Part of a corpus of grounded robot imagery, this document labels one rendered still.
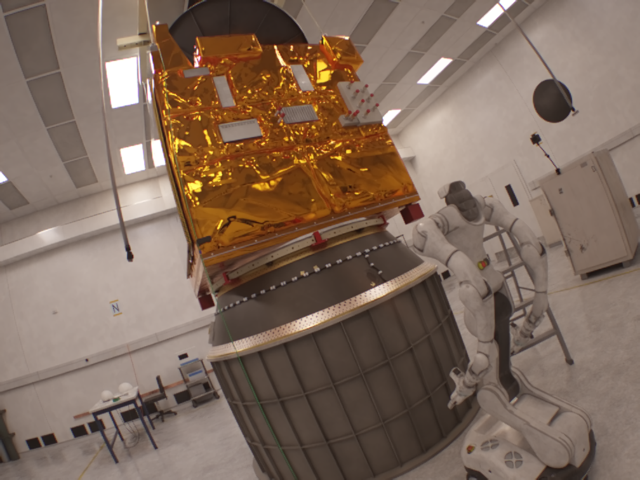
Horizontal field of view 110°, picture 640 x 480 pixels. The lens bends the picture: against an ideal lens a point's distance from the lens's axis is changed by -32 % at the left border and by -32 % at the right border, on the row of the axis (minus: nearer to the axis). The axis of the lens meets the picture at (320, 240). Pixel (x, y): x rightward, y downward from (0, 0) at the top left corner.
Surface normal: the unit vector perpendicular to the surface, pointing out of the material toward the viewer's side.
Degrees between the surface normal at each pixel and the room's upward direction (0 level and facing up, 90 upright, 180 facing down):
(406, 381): 90
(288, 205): 88
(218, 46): 95
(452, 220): 87
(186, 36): 124
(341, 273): 62
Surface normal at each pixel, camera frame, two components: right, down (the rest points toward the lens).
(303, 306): -0.24, -0.54
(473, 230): -0.03, 0.44
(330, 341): 0.03, -0.16
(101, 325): 0.39, -0.29
